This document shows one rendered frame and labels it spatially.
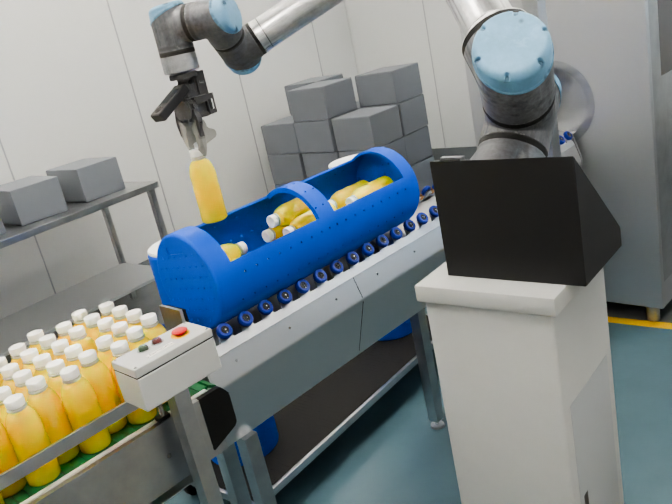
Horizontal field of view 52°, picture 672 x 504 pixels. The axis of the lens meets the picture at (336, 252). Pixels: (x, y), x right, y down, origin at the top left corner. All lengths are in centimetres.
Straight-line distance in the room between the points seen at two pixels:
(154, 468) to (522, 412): 84
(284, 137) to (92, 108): 154
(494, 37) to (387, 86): 430
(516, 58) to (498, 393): 71
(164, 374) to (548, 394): 80
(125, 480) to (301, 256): 76
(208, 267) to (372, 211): 62
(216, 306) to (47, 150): 369
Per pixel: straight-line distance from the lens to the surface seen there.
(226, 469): 224
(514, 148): 150
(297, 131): 584
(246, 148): 656
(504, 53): 140
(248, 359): 193
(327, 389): 316
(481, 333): 153
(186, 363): 156
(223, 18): 176
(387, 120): 552
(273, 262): 193
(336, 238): 209
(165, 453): 173
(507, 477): 172
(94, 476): 165
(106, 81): 573
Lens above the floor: 169
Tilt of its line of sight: 18 degrees down
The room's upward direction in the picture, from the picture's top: 12 degrees counter-clockwise
